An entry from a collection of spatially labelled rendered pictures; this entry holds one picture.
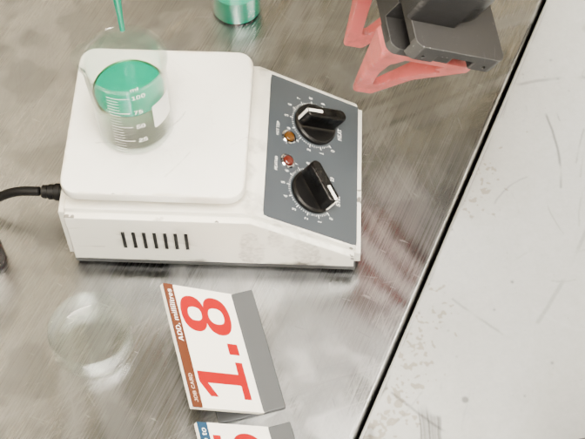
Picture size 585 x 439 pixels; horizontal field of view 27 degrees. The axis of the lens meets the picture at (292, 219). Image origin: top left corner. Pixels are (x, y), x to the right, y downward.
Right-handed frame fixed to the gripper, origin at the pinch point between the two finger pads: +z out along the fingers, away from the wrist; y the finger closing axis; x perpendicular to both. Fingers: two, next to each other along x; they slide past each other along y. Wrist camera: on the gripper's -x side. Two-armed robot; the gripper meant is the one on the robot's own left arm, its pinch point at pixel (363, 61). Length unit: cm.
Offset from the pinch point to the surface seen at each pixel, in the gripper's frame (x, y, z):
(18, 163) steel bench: -16.0, -1.9, 22.1
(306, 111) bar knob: -1.2, 0.9, 5.6
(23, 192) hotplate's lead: -17.1, 2.3, 18.4
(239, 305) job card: -4.3, 12.3, 13.1
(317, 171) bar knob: -1.4, 5.6, 5.4
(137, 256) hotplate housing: -10.4, 8.0, 15.5
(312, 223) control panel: -1.4, 8.6, 7.1
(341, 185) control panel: 1.7, 5.4, 7.2
